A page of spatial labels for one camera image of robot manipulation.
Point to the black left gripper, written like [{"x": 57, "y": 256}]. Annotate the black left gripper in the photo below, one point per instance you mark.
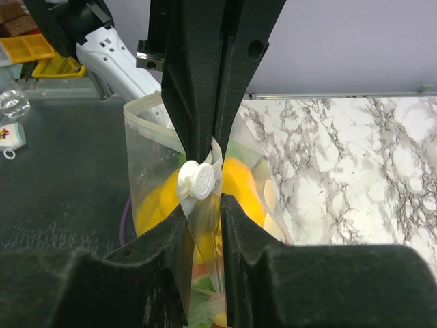
[{"x": 183, "y": 42}]

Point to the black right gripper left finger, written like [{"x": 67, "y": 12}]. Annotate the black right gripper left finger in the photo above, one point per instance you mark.
[{"x": 134, "y": 286}]

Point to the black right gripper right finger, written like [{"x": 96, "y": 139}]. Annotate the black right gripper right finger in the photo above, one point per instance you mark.
[{"x": 271, "y": 284}]

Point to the clear zip top bag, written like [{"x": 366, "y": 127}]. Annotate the clear zip top bag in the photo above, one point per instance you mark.
[{"x": 162, "y": 179}]

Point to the yellow bell pepper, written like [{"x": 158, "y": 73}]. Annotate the yellow bell pepper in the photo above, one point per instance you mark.
[{"x": 198, "y": 192}]

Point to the green grape bunch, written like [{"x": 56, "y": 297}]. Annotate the green grape bunch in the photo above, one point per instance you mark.
[{"x": 207, "y": 307}]

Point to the green custard apple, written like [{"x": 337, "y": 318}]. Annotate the green custard apple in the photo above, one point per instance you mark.
[{"x": 243, "y": 156}]

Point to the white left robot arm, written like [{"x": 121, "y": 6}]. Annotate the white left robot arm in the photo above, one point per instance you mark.
[{"x": 84, "y": 30}]

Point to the yellow plastic storage bins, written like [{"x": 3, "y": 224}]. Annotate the yellow plastic storage bins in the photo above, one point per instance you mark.
[{"x": 35, "y": 48}]

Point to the white printed mug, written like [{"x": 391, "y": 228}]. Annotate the white printed mug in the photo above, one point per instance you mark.
[{"x": 12, "y": 138}]

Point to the clear glass cup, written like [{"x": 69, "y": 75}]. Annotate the clear glass cup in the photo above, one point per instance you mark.
[{"x": 14, "y": 102}]

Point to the aluminium side rail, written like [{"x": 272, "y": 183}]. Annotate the aluminium side rail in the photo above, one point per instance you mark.
[{"x": 422, "y": 91}]

